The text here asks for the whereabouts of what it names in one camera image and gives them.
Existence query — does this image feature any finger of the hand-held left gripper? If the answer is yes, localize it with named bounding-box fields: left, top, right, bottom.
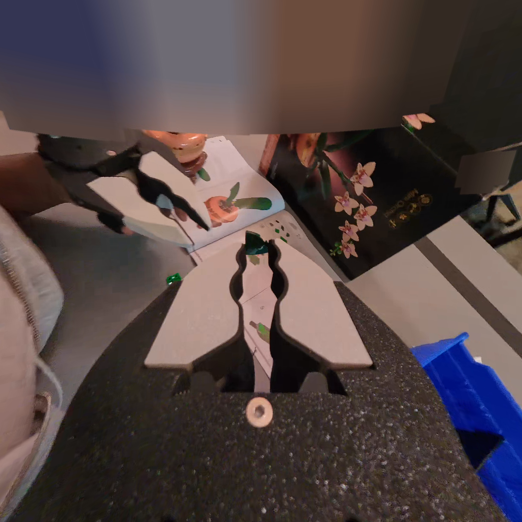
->
left=136, top=151, right=213, bottom=232
left=87, top=173, right=196, bottom=247

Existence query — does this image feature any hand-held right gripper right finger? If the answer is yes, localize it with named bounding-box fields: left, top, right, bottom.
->
left=267, top=240, right=374, bottom=386

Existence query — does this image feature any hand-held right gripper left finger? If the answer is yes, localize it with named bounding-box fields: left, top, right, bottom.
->
left=144, top=243, right=255, bottom=386

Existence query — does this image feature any dark green shiny piece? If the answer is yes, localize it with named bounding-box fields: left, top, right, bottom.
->
left=244, top=231, right=270, bottom=256

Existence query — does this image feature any blue plastic storage bin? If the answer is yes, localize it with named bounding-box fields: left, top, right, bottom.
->
left=410, top=332, right=522, bottom=522

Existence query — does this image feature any person's left hand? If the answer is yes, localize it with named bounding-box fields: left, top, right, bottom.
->
left=0, top=153, right=73, bottom=218

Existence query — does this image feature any open instruction booklet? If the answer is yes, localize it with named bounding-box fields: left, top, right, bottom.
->
left=144, top=130, right=351, bottom=378

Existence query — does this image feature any black box with orchid print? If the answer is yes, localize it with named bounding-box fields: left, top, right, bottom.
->
left=259, top=113, right=490, bottom=282

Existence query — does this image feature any grey hooded jacket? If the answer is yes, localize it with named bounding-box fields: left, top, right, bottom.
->
left=0, top=204, right=67, bottom=522

